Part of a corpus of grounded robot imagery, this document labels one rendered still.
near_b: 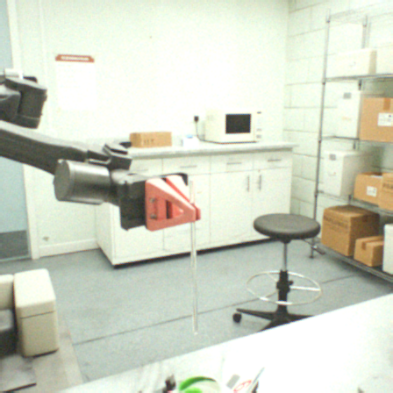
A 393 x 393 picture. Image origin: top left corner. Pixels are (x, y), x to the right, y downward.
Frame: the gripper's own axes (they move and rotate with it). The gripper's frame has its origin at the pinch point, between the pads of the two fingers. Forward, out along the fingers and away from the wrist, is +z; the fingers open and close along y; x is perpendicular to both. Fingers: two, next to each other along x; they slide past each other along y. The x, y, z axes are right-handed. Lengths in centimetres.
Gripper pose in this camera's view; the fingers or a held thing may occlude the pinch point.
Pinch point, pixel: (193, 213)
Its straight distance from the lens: 46.9
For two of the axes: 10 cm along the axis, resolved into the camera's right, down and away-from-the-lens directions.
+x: 0.2, 9.7, 2.3
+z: 6.1, 1.7, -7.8
